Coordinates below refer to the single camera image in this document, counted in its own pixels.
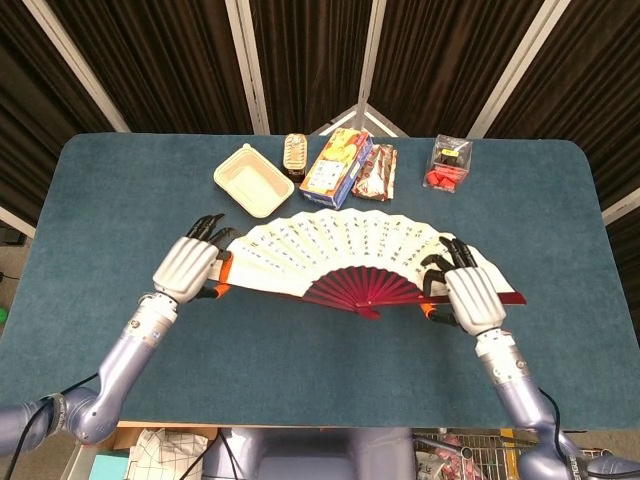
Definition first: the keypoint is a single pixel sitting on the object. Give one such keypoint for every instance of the brown cardboard box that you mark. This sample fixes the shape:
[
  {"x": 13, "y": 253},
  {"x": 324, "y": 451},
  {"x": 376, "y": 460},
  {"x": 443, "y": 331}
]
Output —
[{"x": 150, "y": 431}]

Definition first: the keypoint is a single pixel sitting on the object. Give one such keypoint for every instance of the white plastic food tray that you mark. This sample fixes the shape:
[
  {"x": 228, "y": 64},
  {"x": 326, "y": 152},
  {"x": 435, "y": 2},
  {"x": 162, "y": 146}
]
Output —
[{"x": 252, "y": 182}]

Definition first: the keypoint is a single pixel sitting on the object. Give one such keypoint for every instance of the right lavender robot arm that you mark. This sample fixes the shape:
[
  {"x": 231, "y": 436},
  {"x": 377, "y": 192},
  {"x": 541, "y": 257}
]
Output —
[{"x": 515, "y": 390}]

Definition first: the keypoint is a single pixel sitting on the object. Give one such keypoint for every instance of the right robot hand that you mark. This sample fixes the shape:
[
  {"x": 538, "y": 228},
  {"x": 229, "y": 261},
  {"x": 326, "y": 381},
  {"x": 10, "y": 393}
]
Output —
[{"x": 475, "y": 300}]

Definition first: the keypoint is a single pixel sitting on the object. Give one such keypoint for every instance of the white triangular frame foot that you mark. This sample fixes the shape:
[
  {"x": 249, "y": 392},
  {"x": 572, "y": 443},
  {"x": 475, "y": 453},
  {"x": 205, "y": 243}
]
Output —
[{"x": 361, "y": 112}]

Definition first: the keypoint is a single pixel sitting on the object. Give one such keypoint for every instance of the blue felt table cover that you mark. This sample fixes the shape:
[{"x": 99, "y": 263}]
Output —
[{"x": 300, "y": 370}]

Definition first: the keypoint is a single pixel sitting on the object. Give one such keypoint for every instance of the red and white snack packet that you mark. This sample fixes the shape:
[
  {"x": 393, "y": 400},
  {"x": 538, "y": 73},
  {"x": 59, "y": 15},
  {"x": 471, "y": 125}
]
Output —
[{"x": 376, "y": 172}]

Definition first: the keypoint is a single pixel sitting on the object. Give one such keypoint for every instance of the white frame post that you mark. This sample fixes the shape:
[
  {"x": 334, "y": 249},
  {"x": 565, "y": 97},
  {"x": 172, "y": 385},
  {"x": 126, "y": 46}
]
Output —
[
  {"x": 75, "y": 62},
  {"x": 247, "y": 65},
  {"x": 517, "y": 65},
  {"x": 370, "y": 60}
]

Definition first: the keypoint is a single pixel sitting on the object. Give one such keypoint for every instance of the clear box with red caps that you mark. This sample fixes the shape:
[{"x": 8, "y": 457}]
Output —
[{"x": 446, "y": 167}]

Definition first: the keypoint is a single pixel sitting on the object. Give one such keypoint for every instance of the left lavender robot arm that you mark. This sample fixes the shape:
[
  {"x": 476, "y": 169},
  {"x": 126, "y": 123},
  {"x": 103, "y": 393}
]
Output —
[{"x": 125, "y": 360}]

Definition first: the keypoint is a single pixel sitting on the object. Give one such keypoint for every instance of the dark can with gold lid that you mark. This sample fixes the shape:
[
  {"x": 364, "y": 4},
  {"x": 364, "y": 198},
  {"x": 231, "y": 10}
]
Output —
[{"x": 295, "y": 155}]

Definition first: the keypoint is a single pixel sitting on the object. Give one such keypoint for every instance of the white checked cloth bag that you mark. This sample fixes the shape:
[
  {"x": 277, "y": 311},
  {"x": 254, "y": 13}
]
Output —
[{"x": 165, "y": 457}]

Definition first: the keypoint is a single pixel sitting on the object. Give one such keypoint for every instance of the lavender robot torso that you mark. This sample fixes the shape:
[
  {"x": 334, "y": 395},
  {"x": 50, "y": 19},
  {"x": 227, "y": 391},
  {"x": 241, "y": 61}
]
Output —
[{"x": 310, "y": 455}]

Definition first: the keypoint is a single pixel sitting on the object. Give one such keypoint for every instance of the teal box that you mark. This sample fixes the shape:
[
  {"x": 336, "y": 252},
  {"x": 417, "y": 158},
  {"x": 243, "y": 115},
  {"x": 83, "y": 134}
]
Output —
[{"x": 107, "y": 467}]

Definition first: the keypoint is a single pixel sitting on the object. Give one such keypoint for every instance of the red ribbed paper folding fan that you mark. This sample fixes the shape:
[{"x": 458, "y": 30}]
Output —
[{"x": 350, "y": 240}]

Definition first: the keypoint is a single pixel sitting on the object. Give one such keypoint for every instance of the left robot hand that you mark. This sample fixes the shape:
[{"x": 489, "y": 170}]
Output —
[{"x": 185, "y": 265}]

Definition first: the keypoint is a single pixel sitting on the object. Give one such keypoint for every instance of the blue and yellow carton box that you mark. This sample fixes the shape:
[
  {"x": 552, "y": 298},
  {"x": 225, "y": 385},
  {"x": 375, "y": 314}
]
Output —
[{"x": 332, "y": 172}]

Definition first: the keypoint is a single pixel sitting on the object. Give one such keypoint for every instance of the dark pleated curtain panel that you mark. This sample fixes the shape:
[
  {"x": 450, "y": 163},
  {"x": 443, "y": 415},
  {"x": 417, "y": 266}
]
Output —
[
  {"x": 165, "y": 65},
  {"x": 590, "y": 90},
  {"x": 310, "y": 60},
  {"x": 30, "y": 125},
  {"x": 440, "y": 60}
]

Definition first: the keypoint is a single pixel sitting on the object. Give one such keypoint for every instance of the white frame rail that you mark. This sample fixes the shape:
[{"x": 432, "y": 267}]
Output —
[
  {"x": 12, "y": 220},
  {"x": 622, "y": 207}
]

